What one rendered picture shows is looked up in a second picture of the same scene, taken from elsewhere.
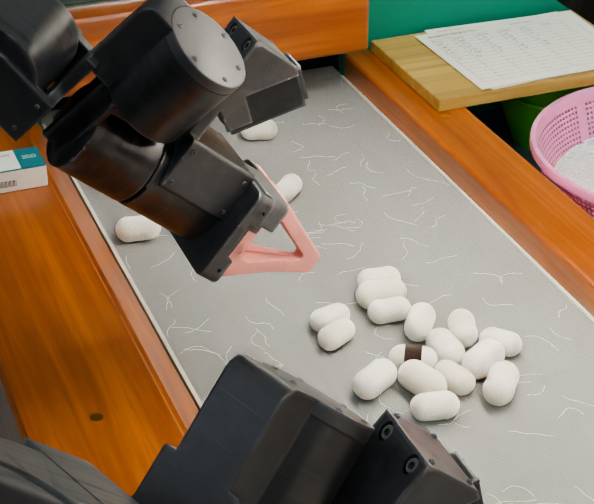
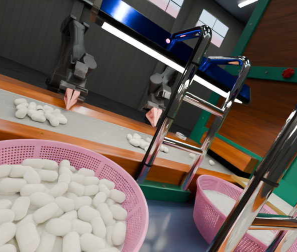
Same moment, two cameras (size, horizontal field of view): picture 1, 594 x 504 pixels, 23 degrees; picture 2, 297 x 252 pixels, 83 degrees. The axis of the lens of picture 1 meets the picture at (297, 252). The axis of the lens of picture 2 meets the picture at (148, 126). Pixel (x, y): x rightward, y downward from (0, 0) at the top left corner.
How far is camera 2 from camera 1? 1.10 m
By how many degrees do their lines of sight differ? 80
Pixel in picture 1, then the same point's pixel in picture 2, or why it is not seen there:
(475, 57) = not seen: hidden behind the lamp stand
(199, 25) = (159, 78)
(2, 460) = (78, 43)
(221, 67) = (154, 80)
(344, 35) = (240, 164)
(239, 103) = (158, 92)
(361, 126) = not seen: hidden behind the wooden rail
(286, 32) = (231, 155)
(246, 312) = not seen: hidden behind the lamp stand
